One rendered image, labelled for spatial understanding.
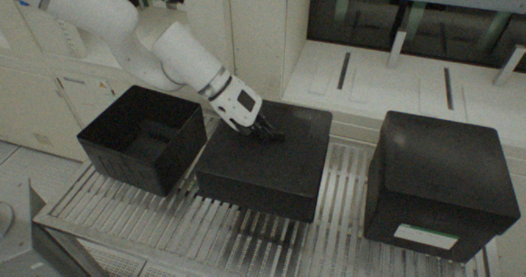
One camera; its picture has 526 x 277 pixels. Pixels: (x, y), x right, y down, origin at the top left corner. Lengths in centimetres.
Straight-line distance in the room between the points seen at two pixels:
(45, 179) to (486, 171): 223
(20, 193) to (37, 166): 123
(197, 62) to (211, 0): 35
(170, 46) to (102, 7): 13
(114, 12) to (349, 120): 84
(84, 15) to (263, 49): 59
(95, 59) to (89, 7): 92
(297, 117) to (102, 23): 50
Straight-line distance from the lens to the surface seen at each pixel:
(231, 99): 73
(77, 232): 114
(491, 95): 148
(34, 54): 178
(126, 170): 110
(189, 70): 72
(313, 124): 87
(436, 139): 98
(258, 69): 116
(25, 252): 119
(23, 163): 260
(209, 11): 105
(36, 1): 69
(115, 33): 68
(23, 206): 128
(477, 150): 101
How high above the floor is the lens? 166
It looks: 46 degrees down
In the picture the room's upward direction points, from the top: straight up
